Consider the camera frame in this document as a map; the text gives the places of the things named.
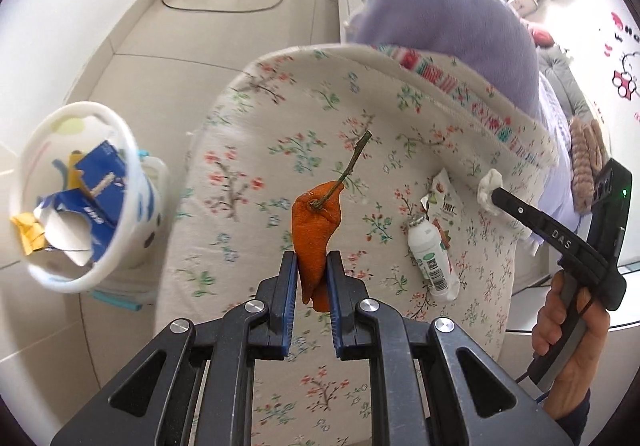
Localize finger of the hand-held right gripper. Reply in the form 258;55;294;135
491;187;601;272

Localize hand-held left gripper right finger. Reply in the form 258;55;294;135
326;250;574;446

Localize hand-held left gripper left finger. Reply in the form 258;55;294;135
50;250;301;446

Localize white tissue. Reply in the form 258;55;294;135
476;169;533;242

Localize orange peel with stem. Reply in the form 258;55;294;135
291;130;373;313

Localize small white drink bottle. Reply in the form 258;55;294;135
406;215;461;303

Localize white snack packet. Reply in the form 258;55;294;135
419;167;463;254

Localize white plastic bin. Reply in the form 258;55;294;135
9;101;168;294

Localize dark blue cardboard box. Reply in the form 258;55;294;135
74;140;132;232

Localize torn blue white carton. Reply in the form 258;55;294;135
32;189;113;267

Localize person's right forearm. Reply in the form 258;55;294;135
552;398;592;437

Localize person's right hand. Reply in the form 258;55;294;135
531;271;612;421

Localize white light blue stool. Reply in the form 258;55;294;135
82;271;156;313

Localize pink plush toy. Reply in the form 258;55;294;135
527;24;556;50

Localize floral beige blanket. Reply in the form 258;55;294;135
155;44;561;446

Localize purple duvet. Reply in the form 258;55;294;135
345;0;576;217

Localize pink cartoon wall stickers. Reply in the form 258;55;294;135
602;11;640;102

